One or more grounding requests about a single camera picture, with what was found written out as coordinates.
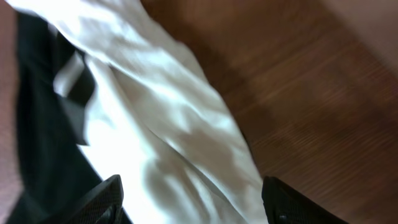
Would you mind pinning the white t-shirt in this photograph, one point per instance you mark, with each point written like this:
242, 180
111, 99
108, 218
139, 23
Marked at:
154, 119

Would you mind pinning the black t-shirt with logo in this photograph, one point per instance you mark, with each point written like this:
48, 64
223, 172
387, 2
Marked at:
55, 86

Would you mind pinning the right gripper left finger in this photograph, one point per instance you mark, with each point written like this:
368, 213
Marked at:
101, 205

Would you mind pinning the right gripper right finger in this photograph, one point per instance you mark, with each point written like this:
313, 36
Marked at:
285, 205

